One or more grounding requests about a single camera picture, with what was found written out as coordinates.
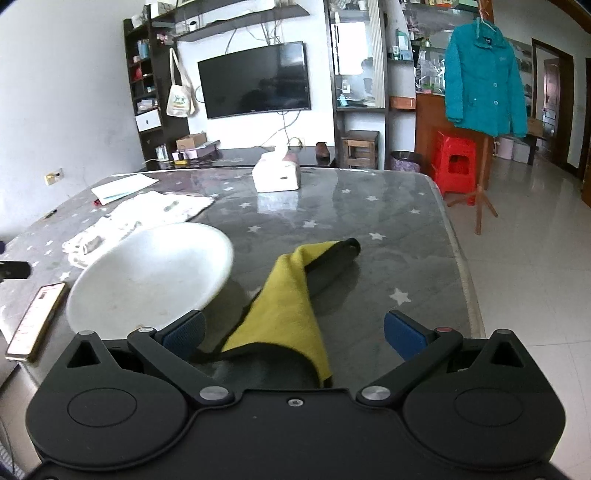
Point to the smartphone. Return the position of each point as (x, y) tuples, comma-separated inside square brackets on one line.
[(34, 321)]

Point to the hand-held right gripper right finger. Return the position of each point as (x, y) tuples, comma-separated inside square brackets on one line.
[(406, 334)]

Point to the paper sheets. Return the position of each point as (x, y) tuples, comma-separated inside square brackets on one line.
[(122, 187)]

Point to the dark wall shelf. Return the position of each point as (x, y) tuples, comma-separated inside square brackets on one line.
[(240, 21), (194, 11)]

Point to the wooden stool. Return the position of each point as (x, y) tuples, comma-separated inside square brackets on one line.
[(360, 138)]

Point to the cream tote bag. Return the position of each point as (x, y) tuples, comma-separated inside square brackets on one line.
[(179, 101)]

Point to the dark shelf unit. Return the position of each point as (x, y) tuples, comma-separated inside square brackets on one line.
[(157, 69)]

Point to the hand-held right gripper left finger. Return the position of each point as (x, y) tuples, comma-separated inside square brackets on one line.
[(184, 330)]

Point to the orange box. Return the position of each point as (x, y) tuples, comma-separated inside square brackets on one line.
[(402, 103)]

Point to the white tissue pack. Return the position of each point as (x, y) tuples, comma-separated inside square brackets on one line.
[(276, 177)]

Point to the brown wooden cabinet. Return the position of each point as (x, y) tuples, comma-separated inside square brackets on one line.
[(429, 129)]

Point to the wooden coat rack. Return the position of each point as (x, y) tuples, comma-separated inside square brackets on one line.
[(482, 184)]

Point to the teal jacket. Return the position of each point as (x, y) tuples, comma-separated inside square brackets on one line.
[(485, 78)]

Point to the framed landscape picture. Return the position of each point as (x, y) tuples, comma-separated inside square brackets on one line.
[(521, 60)]

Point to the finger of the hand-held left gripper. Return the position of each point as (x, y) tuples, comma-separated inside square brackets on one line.
[(14, 271)]

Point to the purple waste bin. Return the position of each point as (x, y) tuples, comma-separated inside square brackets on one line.
[(405, 162)]

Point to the red plastic stool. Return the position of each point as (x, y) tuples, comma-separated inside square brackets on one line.
[(455, 147)]

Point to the brown shoe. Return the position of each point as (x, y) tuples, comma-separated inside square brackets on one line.
[(322, 150)]

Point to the white bucket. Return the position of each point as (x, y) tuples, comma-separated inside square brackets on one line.
[(521, 151)]

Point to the grey star-print tablecloth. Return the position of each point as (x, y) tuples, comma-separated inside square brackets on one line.
[(346, 230)]

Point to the white towel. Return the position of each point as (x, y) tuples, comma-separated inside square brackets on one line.
[(152, 207)]

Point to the dark wooden door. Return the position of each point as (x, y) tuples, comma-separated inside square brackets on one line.
[(554, 106)]

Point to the yellow cleaning cloth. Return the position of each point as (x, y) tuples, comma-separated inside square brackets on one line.
[(281, 314)]

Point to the white drawer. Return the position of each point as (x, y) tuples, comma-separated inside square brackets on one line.
[(147, 121)]

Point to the dark television cabinet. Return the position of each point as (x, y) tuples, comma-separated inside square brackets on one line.
[(240, 157)]

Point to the clear glass jar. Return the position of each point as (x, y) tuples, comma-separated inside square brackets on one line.
[(161, 153)]

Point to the pink bucket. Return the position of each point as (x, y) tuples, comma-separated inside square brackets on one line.
[(504, 147)]

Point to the purple flat box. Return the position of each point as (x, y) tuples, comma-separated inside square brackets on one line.
[(196, 151)]

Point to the glass display cabinet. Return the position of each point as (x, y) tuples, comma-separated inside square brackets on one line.
[(355, 92)]

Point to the cardboard box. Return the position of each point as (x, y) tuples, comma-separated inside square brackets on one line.
[(534, 127), (190, 142)]

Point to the wall-mounted television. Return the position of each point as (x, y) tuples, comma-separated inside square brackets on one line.
[(254, 81)]

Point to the white bowl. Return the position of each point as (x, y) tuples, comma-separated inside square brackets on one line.
[(147, 277)]

